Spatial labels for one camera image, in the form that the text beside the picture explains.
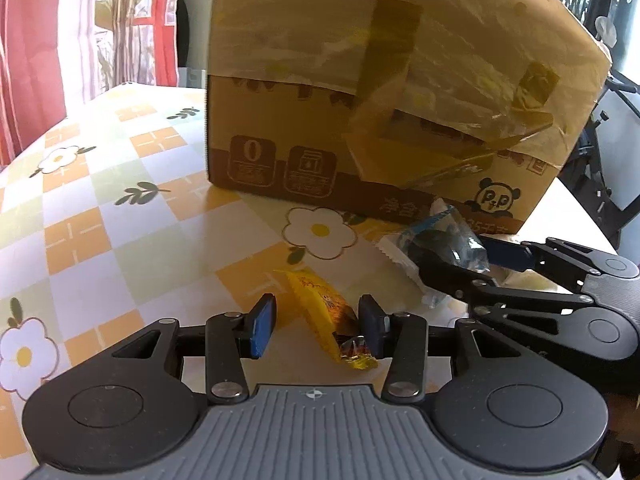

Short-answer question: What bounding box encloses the white plastic container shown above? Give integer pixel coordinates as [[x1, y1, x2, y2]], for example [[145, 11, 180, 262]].
[[179, 66, 209, 89]]

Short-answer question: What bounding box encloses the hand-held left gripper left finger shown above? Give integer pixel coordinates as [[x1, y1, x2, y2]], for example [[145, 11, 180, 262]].
[[106, 293, 277, 405]]

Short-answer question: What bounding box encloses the checked flower tablecloth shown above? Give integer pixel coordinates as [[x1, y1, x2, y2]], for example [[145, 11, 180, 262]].
[[0, 81, 621, 461]]

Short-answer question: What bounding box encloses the taped cardboard box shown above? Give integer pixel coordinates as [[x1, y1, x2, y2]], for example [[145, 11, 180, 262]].
[[204, 0, 614, 237]]

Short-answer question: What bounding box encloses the white round hanging object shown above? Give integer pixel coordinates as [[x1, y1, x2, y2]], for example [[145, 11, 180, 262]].
[[594, 14, 619, 45]]

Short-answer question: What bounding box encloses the white plastic packet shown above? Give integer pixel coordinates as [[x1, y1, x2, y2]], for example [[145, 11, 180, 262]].
[[492, 264, 564, 294]]

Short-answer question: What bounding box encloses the printed wall cloth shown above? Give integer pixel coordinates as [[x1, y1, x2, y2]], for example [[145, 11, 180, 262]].
[[0, 0, 184, 167]]

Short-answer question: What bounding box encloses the black exercise bike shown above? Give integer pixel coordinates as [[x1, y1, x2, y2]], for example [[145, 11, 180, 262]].
[[559, 67, 640, 257]]

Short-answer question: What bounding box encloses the blue clear snack packet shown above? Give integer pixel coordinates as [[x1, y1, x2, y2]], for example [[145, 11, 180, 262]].
[[376, 198, 492, 307]]

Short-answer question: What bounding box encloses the small yellow candy packet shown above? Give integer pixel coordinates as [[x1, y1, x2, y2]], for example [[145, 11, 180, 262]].
[[273, 268, 379, 372]]

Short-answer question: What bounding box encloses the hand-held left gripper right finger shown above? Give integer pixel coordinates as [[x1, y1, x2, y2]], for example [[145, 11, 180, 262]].
[[358, 294, 522, 404]]

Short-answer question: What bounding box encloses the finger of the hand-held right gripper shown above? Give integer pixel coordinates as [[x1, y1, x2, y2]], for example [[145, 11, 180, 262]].
[[416, 259, 594, 357], [483, 237, 602, 289]]

